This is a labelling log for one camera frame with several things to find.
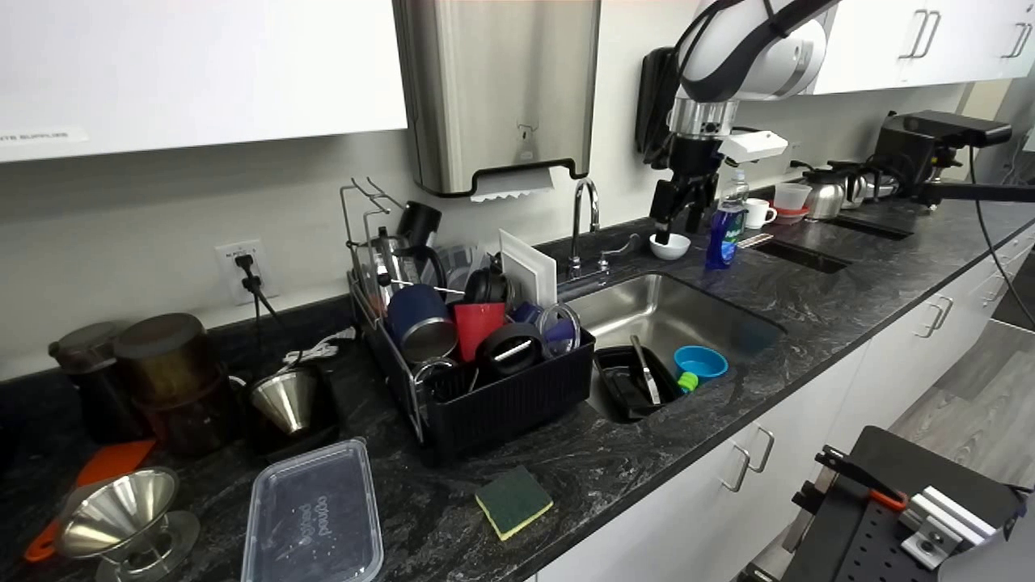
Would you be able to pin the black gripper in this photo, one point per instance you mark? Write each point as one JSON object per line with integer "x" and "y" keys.
{"x": 691, "y": 167}

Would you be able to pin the red plastic cup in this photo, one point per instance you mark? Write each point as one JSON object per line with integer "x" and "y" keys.
{"x": 476, "y": 328}

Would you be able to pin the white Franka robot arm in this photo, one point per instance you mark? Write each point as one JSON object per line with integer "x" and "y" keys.
{"x": 756, "y": 49}

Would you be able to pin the blue dish soap bottle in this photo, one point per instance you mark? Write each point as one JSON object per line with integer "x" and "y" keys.
{"x": 726, "y": 242}

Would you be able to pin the black dish rack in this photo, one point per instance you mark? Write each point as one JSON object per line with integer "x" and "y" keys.
{"x": 506, "y": 408}

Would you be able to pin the white mug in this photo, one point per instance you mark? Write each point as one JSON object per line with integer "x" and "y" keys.
{"x": 758, "y": 213}

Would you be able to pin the stainless steel sink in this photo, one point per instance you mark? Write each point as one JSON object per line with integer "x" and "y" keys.
{"x": 658, "y": 309}

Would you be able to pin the chrome sink faucet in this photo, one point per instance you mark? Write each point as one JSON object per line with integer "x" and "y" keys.
{"x": 585, "y": 211}

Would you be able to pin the steel kettle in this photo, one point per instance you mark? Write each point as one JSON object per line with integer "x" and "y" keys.
{"x": 828, "y": 199}

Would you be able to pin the white square plate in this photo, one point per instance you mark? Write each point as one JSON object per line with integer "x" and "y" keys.
{"x": 529, "y": 270}

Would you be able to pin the silver table knife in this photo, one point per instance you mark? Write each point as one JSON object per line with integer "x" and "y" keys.
{"x": 645, "y": 376}

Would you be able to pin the clear lid blue slider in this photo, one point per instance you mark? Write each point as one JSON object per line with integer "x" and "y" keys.
{"x": 562, "y": 329}

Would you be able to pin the white paper towel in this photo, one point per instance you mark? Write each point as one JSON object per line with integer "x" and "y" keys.
{"x": 518, "y": 182}

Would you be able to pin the black plastic tray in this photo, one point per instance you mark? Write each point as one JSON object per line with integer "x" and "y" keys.
{"x": 619, "y": 389}

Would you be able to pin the black round strainer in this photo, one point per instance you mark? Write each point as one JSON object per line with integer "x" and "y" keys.
{"x": 488, "y": 285}

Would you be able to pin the black round lid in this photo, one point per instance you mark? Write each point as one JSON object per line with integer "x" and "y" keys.
{"x": 513, "y": 350}

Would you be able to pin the stainless paper towel dispenser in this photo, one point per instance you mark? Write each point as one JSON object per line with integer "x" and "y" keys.
{"x": 496, "y": 84}

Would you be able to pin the white lower cabinets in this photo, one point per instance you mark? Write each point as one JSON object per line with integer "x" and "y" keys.
{"x": 843, "y": 389}

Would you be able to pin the black bottle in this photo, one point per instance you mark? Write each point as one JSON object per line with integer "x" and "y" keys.
{"x": 420, "y": 226}

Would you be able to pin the dark blue tumbler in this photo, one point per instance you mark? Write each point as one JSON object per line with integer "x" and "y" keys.
{"x": 415, "y": 311}

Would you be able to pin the black tool orange grip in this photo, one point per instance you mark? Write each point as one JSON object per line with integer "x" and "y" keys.
{"x": 863, "y": 481}

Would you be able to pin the green yellow sponge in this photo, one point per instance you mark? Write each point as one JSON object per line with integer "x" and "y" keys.
{"x": 517, "y": 502}

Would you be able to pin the black equipment cart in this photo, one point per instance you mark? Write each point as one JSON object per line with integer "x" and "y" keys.
{"x": 852, "y": 536}

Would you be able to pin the white crumpled cloth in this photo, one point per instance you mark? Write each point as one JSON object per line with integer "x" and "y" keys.
{"x": 323, "y": 347}

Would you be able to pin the small steel cone dripper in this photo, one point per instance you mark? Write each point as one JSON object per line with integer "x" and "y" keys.
{"x": 285, "y": 399}

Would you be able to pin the wide white upper cabinet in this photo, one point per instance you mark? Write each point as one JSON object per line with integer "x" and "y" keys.
{"x": 194, "y": 64}

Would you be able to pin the dark brown canister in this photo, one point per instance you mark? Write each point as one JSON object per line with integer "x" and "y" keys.
{"x": 167, "y": 361}

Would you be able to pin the black canister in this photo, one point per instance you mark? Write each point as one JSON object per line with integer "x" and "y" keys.
{"x": 87, "y": 365}

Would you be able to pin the orange spatula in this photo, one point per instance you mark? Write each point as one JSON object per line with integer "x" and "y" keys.
{"x": 102, "y": 463}

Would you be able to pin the large steel funnel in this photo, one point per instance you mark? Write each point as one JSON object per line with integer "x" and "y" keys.
{"x": 115, "y": 510}

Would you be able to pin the black wall soap dispenser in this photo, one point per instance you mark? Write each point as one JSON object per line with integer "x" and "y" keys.
{"x": 650, "y": 100}

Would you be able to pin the black camera stand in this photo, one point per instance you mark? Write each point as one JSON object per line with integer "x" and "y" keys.
{"x": 910, "y": 149}

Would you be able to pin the silver metal bracket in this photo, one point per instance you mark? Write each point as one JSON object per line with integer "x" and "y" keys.
{"x": 949, "y": 520}

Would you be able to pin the white wall power outlet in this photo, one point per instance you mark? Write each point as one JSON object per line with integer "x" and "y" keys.
{"x": 227, "y": 270}

